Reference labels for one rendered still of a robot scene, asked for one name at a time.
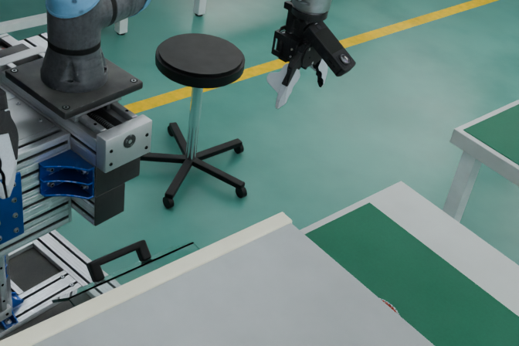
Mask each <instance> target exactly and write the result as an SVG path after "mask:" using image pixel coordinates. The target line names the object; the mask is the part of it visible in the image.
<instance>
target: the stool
mask: <svg viewBox="0 0 519 346"><path fill-rule="evenodd" d="M155 65H156V67H157V68H158V70H159V71H160V72H161V73H162V74H163V75H165V76H166V77H167V78H169V79H170V80H172V81H174V82H176V83H179V84H181V85H185V86H187V87H192V95H191V104H190V112H189V121H188V136H187V142H186V140H185V138H184V136H183V134H182V132H181V130H180V128H179V126H178V124H177V123H176V122H174V123H170V124H169V126H168V133H169V135H170V136H172V137H173V136H174V137H175V140H176V142H177V144H178V146H179V148H180V150H181V152H182V154H162V153H151V152H148V153H147V154H144V155H142V156H141V161H159V162H170V163H181V164H182V166H181V167H180V169H179V170H178V173H177V174H176V176H175V177H174V179H173V181H172V182H171V184H170V185H169V187H168V189H167V191H166V192H165V196H164V198H163V203H164V206H165V208H167V209H169V208H172V207H173V206H174V200H173V198H174V197H175V194H176V192H177V191H178V189H179V187H180V186H181V184H182V182H183V181H184V179H185V177H186V175H187V174H188V172H189V170H190V168H191V167H192V166H194V167H196V168H198V169H200V170H202V171H204V172H206V173H208V174H210V175H211V176H213V177H215V178H217V179H219V180H221V181H223V182H225V183H227V184H229V185H231V186H233V187H235V188H236V194H237V196H238V197H239V198H244V197H246V195H247V191H246V188H245V187H244V186H245V182H244V181H241V180H239V179H238V178H235V177H233V176H231V175H229V174H227V173H225V172H224V171H221V170H220V169H218V168H216V167H214V166H212V165H210V164H208V163H206V162H204V161H203V160H204V159H206V158H210V157H212V156H215V155H217V154H221V153H223V152H226V151H229V150H232V149H234V151H235V152H236V153H237V154H240V153H242V152H243V151H244V147H243V143H242V142H241V140H240V139H238V138H236V139H234V140H232V141H228V142H226V143H223V144H220V145H217V146H215V147H212V148H208V149H206V150H204V151H200V152H197V144H198V130H199V122H200V115H201V107H202V93H203V88H206V89H208V88H217V87H223V86H226V85H228V84H231V83H233V82H235V81H236V80H238V79H239V78H240V77H241V76H242V74H243V71H244V66H245V57H244V55H243V53H242V52H241V50H240V49H239V48H238V47H236V46H235V45H234V44H232V43H231V42H229V41H227V40H225V39H222V38H220V37H217V36H212V35H207V34H201V33H186V34H181V35H176V36H172V37H170V38H168V39H166V40H165V41H164V42H162V43H161V44H160V45H159V46H158V47H157V49H156V54H155ZM196 152H197V153H196Z"/></svg>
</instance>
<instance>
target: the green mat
mask: <svg viewBox="0 0 519 346"><path fill-rule="evenodd" d="M304 235H305V236H307V237H308V238H309V239H310V240H311V241H313V242H314V243H315V244H316V245H318V246H319V247H320V248H321V249H322V250H323V251H325V253H326V254H328V255H329V256H330V257H331V258H332V259H334V260H335V261H336V262H337V263H339V264H340V265H341V266H342V267H343V268H345V269H346V270H347V271H348V272H349V273H350V274H351V275H352V276H353V277H355V278H356V279H357V280H358V281H360V282H361V283H362V284H363V285H364V286H366V287H367V288H368V289H369V290H370V291H371V292H372V293H373V294H374V295H376V296H377V297H378V298H381V299H382V300H385V302H386V301H387V302H389V304H391V305H392V306H393V307H394V308H395V309H396V310H397V311H398V313H399V315H400V317H402V318H403V319H404V320H405V321H406V322H408V323H409V324H410V325H411V326H412V327H414V328H415V329H416V330H417V331H418V332H419V333H420V334H421V335H422V336H424V337H425V338H426V339H427V340H428V341H430V342H431V343H432V344H433V345H435V346H519V317H518V316H517V315H516V314H515V313H514V312H512V311H511V310H510V309H508V308H507V307H505V306H504V305H503V304H502V303H501V302H499V301H498V300H497V299H495V298H494V297H492V296H491V295H490V294H489V293H488V292H486V291H485V290H484V289H482V288H481V287H479V286H478V285H477V284H475V283H474V282H473V281H472V280H471V279H469V278H468V277H467V276H465V275H464V274H462V273H461V272H460V271H459V270H458V269H456V268H455V267H454V266H452V265H451V264H449V263H448V262H446V261H445V260H444V259H443V258H442V257H441V256H439V255H438V254H436V253H435V252H433V251H432V250H431V249H430V248H429V247H428V246H426V245H425V244H423V243H422V242H420V241H419V240H418V239H417V238H416V237H414V236H413V235H412V234H410V233H409V232H407V231H406V230H405V229H403V228H402V227H401V226H400V225H399V224H397V223H396V222H394V221H393V220H392V219H390V218H389V217H388V216H387V215H386V214H384V213H383V212H381V211H380V210H379V209H377V208H376V207H375V206H373V204H371V203H370V202H369V203H367V204H365V205H363V206H361V207H359V208H357V209H355V210H353V211H351V212H349V213H347V214H345V215H343V216H341V217H339V218H337V219H335V220H333V221H331V222H329V223H327V224H325V225H323V226H320V227H318V228H316V229H314V230H312V231H310V232H308V233H306V234H304Z"/></svg>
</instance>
